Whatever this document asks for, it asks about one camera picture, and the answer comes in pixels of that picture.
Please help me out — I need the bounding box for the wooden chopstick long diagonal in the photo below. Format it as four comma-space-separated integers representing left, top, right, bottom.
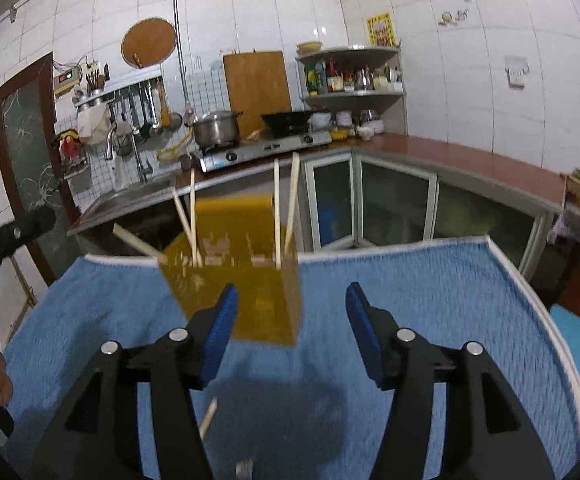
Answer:
199, 398, 218, 440

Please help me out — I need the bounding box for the green-handled fork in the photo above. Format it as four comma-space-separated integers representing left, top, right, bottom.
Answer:
235, 458, 254, 480

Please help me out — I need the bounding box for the wooden chopstick crossing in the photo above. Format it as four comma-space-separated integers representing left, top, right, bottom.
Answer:
273, 158, 282, 270

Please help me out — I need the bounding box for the kitchen counter with cabinets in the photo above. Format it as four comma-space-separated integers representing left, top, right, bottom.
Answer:
69, 133, 564, 278

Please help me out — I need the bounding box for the brown glass door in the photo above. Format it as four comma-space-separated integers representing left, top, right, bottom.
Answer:
0, 54, 80, 285

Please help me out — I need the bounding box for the steel sink faucet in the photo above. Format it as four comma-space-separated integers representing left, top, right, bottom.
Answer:
104, 120, 150, 186

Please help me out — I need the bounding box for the blue textured table cloth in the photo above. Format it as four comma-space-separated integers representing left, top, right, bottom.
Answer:
4, 242, 580, 479

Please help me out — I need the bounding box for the yellow plastic utensil holder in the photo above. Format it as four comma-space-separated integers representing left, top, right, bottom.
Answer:
161, 193, 303, 346

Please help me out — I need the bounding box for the gas stove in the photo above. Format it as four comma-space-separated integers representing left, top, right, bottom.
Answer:
199, 130, 332, 174

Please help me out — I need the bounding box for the round woven mat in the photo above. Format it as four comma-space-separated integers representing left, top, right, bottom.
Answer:
120, 18, 177, 68

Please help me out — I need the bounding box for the steel cooking pot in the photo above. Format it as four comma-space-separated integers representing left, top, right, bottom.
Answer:
191, 110, 242, 150

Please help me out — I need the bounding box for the wooden cutting board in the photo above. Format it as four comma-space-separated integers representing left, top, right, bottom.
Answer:
223, 51, 292, 139

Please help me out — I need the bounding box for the black wok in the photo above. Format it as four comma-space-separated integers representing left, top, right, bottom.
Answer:
262, 110, 315, 139

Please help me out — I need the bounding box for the corner shelf unit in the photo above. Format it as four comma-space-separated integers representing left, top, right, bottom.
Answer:
295, 44, 408, 134

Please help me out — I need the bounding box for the wall utensil rack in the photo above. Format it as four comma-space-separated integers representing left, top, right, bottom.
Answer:
73, 65, 183, 145

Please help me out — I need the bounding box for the white wall socket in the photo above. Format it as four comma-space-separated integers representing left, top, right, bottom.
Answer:
505, 55, 530, 90

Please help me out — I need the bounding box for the yellow wall poster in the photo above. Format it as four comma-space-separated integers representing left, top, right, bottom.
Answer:
367, 12, 399, 48

